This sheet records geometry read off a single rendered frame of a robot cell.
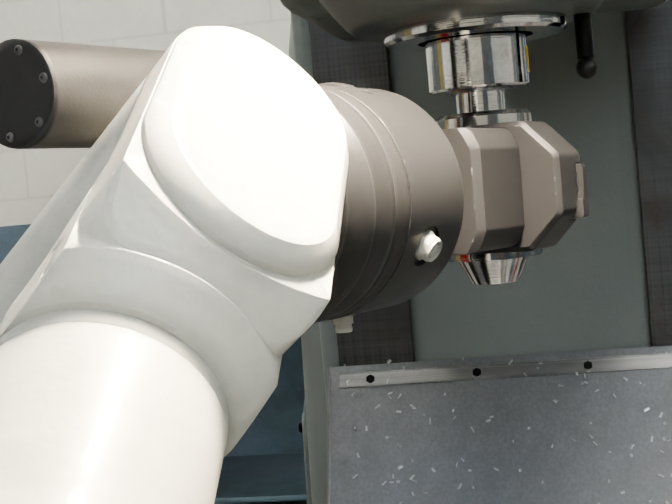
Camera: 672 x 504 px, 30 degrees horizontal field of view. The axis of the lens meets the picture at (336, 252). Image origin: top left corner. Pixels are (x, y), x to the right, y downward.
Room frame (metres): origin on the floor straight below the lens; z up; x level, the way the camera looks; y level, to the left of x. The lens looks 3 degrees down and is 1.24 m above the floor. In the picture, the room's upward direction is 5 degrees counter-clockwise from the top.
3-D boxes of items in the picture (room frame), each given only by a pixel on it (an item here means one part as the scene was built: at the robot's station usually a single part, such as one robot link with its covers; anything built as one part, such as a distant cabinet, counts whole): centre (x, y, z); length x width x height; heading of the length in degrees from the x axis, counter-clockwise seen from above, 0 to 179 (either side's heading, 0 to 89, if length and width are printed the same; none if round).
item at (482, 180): (0.52, -0.02, 1.23); 0.13 x 0.12 x 0.10; 57
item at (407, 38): (0.59, -0.07, 1.31); 0.09 x 0.09 x 0.01
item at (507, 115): (0.59, -0.07, 1.26); 0.05 x 0.05 x 0.01
